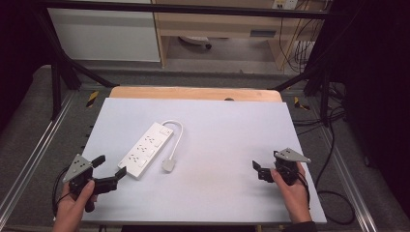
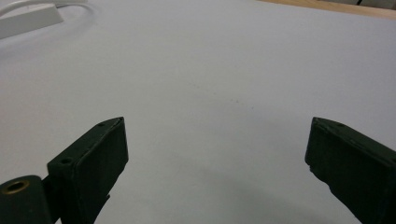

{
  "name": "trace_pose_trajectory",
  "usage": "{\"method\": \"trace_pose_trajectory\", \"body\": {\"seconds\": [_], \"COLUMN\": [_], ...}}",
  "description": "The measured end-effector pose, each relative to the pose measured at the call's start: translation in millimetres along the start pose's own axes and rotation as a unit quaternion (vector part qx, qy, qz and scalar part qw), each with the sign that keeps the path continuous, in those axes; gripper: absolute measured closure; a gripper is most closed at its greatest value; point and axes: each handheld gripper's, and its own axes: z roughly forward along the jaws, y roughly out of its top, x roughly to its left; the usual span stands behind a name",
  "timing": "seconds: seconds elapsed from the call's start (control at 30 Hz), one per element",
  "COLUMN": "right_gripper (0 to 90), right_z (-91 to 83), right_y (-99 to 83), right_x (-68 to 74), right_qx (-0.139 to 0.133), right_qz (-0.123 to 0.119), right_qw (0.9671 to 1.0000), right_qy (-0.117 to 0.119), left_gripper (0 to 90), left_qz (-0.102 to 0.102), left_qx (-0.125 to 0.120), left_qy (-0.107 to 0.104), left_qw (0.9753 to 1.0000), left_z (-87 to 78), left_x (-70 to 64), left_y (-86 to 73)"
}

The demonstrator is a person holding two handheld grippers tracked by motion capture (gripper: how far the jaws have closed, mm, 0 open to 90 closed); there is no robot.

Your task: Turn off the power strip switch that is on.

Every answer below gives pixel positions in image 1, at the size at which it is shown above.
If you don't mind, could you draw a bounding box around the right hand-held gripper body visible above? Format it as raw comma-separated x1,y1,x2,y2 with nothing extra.
273,147,312,187

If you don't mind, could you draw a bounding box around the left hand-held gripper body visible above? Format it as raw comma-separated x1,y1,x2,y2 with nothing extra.
62,153,119,214

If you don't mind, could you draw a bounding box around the white power strip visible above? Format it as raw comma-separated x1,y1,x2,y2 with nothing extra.
117,121,175,181

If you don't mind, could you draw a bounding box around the person's right hand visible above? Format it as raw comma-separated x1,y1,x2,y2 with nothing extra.
270,161,312,224

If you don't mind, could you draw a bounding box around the person's left hand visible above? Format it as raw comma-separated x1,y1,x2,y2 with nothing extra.
52,179,99,232

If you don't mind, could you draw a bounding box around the white plug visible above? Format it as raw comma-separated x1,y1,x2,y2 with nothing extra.
161,157,177,173

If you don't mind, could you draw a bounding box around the wooden table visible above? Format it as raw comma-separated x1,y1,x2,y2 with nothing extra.
108,85,284,103

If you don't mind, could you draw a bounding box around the black curtain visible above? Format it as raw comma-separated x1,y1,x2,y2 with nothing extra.
325,0,410,220
0,0,59,130

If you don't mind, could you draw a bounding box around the white cabinet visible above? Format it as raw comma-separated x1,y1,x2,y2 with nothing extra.
46,0,161,63

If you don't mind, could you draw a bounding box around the chair base with caster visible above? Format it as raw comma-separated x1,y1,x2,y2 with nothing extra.
178,35,214,50

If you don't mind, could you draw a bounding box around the light wooden desk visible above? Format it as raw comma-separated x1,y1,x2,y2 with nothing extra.
151,0,327,71

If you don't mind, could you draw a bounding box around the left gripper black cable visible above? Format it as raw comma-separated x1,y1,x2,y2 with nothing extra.
51,165,72,218

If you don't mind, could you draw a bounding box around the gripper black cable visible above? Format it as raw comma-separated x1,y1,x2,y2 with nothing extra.
51,165,72,218
298,172,312,211

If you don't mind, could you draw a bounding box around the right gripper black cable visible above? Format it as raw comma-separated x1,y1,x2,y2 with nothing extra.
298,172,312,211

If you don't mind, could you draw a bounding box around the black floor cable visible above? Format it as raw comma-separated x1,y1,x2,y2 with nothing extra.
291,104,357,226

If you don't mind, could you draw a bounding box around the aluminium rail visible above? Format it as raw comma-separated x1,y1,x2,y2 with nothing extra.
317,124,379,232
0,91,77,220

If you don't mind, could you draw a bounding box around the white power strip cable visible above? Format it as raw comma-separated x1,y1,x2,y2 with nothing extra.
161,119,185,161

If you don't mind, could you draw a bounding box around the bundle of hanging cables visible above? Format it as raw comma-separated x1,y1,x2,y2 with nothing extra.
278,0,333,74

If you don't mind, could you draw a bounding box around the white wall socket strip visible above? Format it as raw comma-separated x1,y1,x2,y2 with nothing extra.
271,0,300,11

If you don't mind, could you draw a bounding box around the black metal frame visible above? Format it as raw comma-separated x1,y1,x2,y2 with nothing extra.
31,0,337,128

